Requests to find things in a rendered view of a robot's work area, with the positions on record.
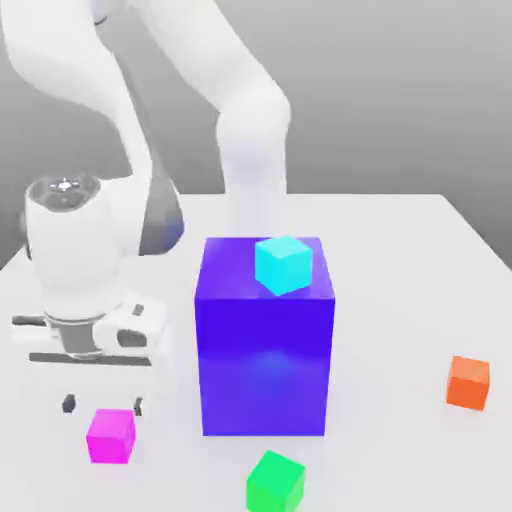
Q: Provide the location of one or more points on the small green cube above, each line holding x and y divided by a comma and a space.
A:
274, 484

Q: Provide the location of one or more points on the large blue box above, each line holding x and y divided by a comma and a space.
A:
264, 360

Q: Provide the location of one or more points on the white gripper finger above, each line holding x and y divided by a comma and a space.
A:
138, 405
68, 404

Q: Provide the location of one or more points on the small cyan cube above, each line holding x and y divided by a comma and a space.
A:
283, 264

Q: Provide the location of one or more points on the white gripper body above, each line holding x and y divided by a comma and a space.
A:
92, 376

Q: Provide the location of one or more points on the small magenta cube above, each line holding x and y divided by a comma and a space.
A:
110, 436

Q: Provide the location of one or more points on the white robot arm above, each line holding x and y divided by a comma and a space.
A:
76, 248

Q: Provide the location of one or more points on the small orange cube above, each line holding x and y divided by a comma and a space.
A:
467, 384

